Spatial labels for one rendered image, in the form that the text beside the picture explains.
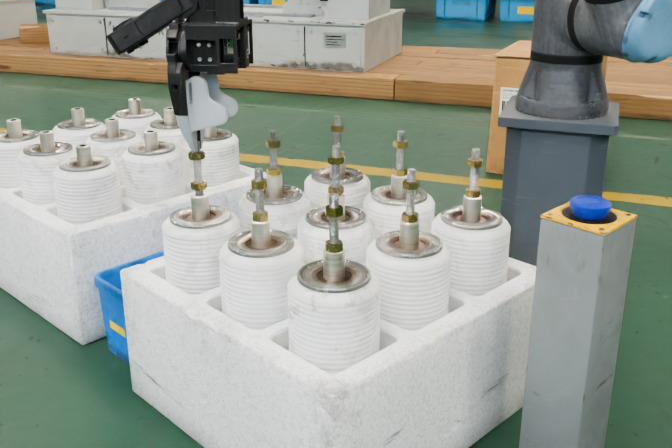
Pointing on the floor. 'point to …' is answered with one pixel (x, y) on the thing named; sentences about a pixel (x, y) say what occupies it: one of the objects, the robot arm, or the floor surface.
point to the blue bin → (111, 282)
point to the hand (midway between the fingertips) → (190, 138)
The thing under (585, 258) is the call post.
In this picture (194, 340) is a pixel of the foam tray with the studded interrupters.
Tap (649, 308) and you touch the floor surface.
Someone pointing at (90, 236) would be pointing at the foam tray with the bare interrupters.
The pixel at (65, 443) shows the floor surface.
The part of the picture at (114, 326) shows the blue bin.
